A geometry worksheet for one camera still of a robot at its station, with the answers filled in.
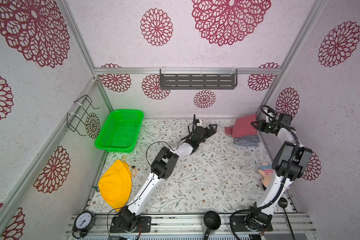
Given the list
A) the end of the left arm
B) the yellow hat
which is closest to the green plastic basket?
the yellow hat

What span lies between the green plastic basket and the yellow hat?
12cm

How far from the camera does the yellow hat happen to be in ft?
2.70

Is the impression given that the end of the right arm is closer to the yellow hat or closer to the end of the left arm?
the end of the left arm

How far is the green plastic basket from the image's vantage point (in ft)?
3.38
